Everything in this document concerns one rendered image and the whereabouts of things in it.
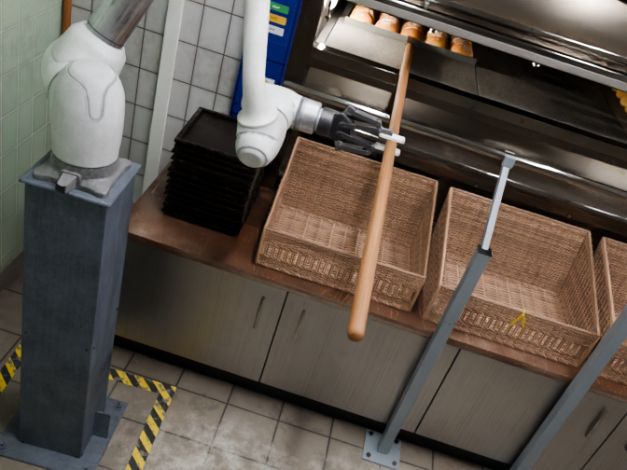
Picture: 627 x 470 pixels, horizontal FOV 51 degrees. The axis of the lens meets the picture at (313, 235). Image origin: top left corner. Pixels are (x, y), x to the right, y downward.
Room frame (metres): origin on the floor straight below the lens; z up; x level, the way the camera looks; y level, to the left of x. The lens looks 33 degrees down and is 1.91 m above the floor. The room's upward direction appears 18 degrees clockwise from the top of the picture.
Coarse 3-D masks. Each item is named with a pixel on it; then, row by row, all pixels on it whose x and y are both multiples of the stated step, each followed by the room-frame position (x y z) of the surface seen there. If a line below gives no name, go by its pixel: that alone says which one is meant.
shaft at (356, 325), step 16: (400, 80) 2.12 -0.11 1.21; (400, 96) 1.97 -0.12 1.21; (400, 112) 1.85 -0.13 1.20; (384, 160) 1.51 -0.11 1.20; (384, 176) 1.42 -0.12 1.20; (384, 192) 1.34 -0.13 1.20; (384, 208) 1.28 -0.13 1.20; (368, 240) 1.13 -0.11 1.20; (368, 256) 1.07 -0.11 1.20; (368, 272) 1.02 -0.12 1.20; (368, 288) 0.97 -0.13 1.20; (368, 304) 0.93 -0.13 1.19; (352, 320) 0.88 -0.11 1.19; (352, 336) 0.85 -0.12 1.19
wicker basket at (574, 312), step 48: (432, 240) 2.12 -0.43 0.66; (480, 240) 2.17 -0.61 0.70; (528, 240) 2.19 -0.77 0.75; (576, 240) 2.20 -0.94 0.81; (432, 288) 1.81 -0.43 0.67; (480, 288) 2.02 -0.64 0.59; (576, 288) 2.05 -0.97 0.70; (480, 336) 1.75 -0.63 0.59; (528, 336) 1.75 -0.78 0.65; (576, 336) 1.75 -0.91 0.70
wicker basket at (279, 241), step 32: (288, 160) 2.08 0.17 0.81; (320, 160) 2.20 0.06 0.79; (352, 160) 2.21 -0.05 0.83; (288, 192) 2.15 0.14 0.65; (320, 192) 2.17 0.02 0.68; (352, 192) 2.18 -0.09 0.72; (416, 192) 2.20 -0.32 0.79; (288, 224) 2.03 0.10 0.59; (320, 224) 2.10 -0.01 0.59; (352, 224) 2.15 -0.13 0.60; (384, 224) 2.16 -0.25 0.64; (416, 224) 2.17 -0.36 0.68; (256, 256) 1.75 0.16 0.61; (288, 256) 1.84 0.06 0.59; (320, 256) 1.75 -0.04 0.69; (352, 256) 1.75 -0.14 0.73; (384, 256) 2.02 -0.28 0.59; (416, 256) 1.98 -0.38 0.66; (352, 288) 1.76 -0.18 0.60; (384, 288) 1.83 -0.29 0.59; (416, 288) 1.76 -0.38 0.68
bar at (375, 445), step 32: (320, 96) 1.87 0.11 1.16; (416, 128) 1.87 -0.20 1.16; (512, 160) 1.86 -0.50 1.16; (608, 192) 1.87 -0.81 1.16; (480, 256) 1.65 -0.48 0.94; (448, 320) 1.65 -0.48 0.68; (608, 352) 1.65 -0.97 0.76; (416, 384) 1.65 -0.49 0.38; (576, 384) 1.65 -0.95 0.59; (384, 448) 1.65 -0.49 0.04; (544, 448) 1.65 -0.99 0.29
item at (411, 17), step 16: (352, 0) 2.10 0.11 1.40; (368, 0) 2.10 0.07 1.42; (400, 16) 2.10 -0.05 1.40; (416, 16) 2.10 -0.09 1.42; (448, 32) 2.10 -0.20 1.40; (464, 32) 2.10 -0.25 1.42; (496, 48) 2.10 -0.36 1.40; (512, 48) 2.10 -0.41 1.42; (544, 64) 2.10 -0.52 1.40; (560, 64) 2.10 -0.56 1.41; (592, 80) 2.10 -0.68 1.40; (608, 80) 2.10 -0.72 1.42
